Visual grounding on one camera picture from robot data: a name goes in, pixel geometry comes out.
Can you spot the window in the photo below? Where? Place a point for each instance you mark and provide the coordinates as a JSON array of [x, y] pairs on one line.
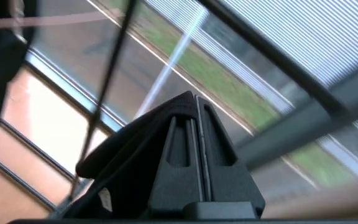
[[306, 130]]

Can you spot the black t-shirt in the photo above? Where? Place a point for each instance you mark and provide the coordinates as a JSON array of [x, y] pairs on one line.
[[126, 161]]

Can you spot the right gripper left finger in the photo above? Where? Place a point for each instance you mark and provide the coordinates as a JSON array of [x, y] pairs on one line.
[[172, 186]]

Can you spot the black clothes rack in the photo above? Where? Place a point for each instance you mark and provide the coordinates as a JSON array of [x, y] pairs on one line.
[[275, 56]]

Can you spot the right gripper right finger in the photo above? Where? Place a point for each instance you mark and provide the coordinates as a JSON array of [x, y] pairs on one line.
[[228, 186]]

